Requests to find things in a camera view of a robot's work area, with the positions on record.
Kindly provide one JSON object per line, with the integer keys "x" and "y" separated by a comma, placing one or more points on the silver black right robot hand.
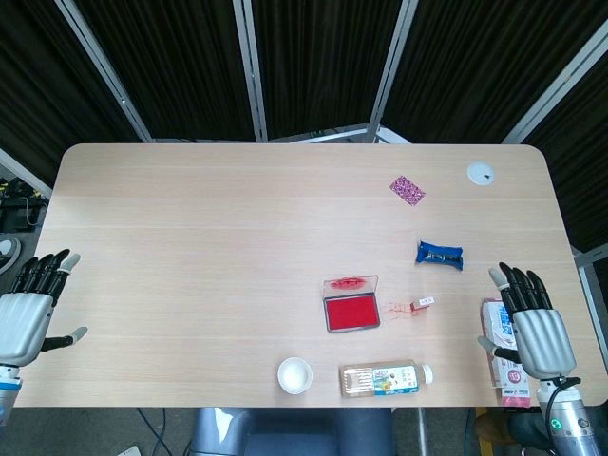
{"x": 541, "y": 339}

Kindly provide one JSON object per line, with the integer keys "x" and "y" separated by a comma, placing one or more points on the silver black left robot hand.
{"x": 21, "y": 323}

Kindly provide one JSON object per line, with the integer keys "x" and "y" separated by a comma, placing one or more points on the small red stamp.
{"x": 422, "y": 303}

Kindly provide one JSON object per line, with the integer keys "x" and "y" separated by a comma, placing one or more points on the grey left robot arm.
{"x": 7, "y": 389}

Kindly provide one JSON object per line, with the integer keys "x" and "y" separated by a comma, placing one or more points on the red ink pad case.
{"x": 350, "y": 314}

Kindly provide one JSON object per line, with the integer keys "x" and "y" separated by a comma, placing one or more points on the pink white tissue pack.
{"x": 496, "y": 323}

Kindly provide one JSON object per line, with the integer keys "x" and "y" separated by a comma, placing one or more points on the yellow stool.
{"x": 491, "y": 434}

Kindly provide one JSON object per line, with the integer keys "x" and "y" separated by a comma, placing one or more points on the black equipment pile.
{"x": 19, "y": 209}

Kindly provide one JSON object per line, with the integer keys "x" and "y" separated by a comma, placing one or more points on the blue snack wrapper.
{"x": 439, "y": 256}

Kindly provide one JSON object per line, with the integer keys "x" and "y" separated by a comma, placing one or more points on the white table leg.
{"x": 421, "y": 432}

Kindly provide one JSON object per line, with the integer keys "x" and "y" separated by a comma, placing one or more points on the white power strip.
{"x": 127, "y": 450}

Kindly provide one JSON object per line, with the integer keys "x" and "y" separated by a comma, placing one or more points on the tea bottle with white cap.
{"x": 380, "y": 380}

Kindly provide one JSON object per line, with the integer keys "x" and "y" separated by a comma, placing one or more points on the black curtain panel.
{"x": 185, "y": 66}
{"x": 43, "y": 85}
{"x": 480, "y": 66}
{"x": 328, "y": 62}
{"x": 579, "y": 157}

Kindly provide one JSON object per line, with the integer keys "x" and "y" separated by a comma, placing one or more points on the pink patterned card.
{"x": 407, "y": 191}

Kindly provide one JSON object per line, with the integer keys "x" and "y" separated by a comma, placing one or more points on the small white bowl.
{"x": 295, "y": 375}

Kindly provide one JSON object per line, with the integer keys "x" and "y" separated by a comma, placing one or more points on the grey robot torso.
{"x": 294, "y": 432}

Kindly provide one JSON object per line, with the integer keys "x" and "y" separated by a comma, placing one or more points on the grey screen frame post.
{"x": 556, "y": 81}
{"x": 389, "y": 76}
{"x": 252, "y": 71}
{"x": 102, "y": 66}

